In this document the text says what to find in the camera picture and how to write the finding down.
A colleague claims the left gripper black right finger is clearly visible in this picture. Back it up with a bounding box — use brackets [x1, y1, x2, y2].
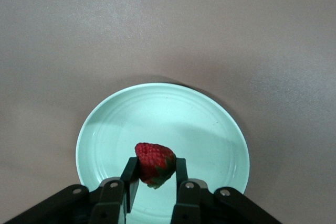
[170, 157, 283, 224]

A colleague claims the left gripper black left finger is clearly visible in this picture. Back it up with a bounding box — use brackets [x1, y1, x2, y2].
[2, 157, 140, 224]

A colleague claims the red plastic strawberry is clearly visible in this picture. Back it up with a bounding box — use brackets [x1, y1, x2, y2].
[134, 142, 177, 190]

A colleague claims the mint green round plate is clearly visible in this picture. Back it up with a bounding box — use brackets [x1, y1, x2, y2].
[75, 83, 250, 219]

